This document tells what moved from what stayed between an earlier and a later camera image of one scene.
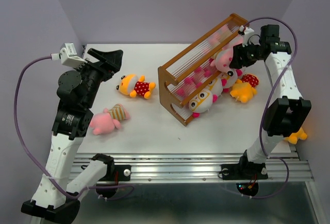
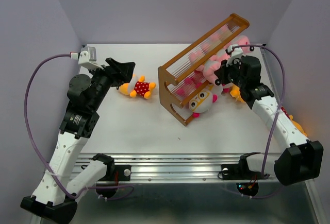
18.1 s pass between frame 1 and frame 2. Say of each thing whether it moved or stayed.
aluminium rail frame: stayed
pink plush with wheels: stayed
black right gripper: moved
